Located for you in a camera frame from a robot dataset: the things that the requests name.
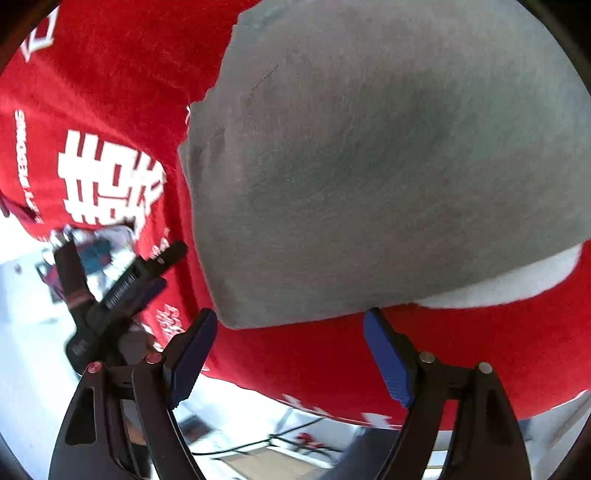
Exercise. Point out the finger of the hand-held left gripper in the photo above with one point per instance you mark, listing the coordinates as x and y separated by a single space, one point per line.
168 254
150 290

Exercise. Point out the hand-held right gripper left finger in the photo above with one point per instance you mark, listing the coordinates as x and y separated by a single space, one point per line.
191 355

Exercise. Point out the grey sweater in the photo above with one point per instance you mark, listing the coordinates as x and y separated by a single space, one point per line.
369 161

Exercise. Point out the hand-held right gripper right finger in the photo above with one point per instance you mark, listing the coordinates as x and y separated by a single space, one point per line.
388 360

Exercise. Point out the red printed blanket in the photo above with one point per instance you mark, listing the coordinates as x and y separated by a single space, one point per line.
115 92

